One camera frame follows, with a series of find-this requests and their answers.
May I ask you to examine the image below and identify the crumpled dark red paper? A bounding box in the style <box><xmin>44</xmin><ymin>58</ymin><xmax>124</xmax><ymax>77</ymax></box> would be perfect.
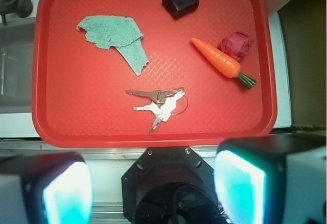
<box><xmin>218</xmin><ymin>32</ymin><xmax>254</xmax><ymax>61</ymax></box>

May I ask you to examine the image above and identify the teal cloth scrap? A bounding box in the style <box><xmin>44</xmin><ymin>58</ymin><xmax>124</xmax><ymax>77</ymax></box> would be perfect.
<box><xmin>77</xmin><ymin>15</ymin><xmax>149</xmax><ymax>76</ymax></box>

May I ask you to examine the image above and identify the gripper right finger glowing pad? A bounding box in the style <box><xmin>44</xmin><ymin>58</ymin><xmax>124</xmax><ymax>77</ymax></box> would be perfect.
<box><xmin>213</xmin><ymin>133</ymin><xmax>326</xmax><ymax>223</ymax></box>

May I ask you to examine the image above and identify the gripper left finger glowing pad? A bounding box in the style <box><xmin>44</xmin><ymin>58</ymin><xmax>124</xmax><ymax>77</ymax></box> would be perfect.
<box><xmin>1</xmin><ymin>152</ymin><xmax>94</xmax><ymax>223</ymax></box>

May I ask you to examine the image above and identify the orange toy carrot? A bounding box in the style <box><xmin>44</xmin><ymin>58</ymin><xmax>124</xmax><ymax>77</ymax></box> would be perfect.
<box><xmin>191</xmin><ymin>37</ymin><xmax>256</xmax><ymax>89</ymax></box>

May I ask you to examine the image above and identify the black rounded box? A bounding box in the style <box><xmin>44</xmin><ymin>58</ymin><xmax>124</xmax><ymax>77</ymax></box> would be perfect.
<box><xmin>161</xmin><ymin>0</ymin><xmax>199</xmax><ymax>19</ymax></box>

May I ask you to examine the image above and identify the bunch of metal keys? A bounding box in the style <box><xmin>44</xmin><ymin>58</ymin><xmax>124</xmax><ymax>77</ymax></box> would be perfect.
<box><xmin>125</xmin><ymin>87</ymin><xmax>188</xmax><ymax>134</ymax></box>

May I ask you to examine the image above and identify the red plastic tray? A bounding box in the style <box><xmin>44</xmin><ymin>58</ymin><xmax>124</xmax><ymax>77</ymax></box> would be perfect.
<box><xmin>32</xmin><ymin>0</ymin><xmax>277</xmax><ymax>148</ymax></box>

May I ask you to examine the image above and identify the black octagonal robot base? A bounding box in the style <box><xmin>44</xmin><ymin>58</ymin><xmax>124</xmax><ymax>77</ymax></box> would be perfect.
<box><xmin>122</xmin><ymin>147</ymin><xmax>225</xmax><ymax>223</ymax></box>

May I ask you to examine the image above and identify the black clamp knob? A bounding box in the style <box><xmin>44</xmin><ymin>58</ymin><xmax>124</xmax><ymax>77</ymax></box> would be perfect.
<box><xmin>1</xmin><ymin>0</ymin><xmax>33</xmax><ymax>25</ymax></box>

